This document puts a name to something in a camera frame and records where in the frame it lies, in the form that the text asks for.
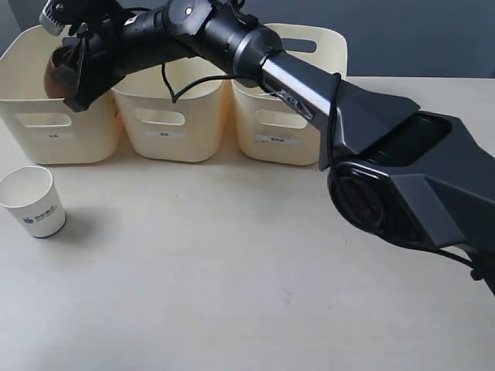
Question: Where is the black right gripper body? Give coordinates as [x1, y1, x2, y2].
[64, 11, 170, 112]

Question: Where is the brown wooden cup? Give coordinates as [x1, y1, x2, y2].
[44, 46, 77, 99]

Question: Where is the white paper cup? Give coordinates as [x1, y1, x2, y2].
[1, 165, 66, 239]

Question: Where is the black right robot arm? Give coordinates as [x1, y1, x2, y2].
[47, 1, 494, 287]

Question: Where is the cream bin wood label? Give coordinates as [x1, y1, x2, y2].
[1, 26, 123, 165]

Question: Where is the cream bin paper label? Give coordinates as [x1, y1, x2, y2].
[112, 66, 231, 162]

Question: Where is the cream bin plastic label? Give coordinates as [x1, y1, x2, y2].
[232, 23, 348, 166]

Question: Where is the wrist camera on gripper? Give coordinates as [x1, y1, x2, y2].
[39, 0, 122, 36]

